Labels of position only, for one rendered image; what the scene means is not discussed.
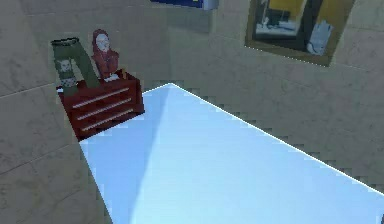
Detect dark red chest of drawers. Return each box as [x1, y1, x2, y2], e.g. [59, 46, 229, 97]
[57, 69, 146, 142]

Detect red bust statue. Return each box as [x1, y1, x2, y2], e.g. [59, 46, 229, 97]
[91, 28, 120, 80]

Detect blue framed wall picture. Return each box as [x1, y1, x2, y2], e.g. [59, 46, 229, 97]
[149, 0, 220, 11]

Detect brown framed wall picture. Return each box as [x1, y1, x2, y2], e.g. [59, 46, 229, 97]
[244, 0, 356, 68]

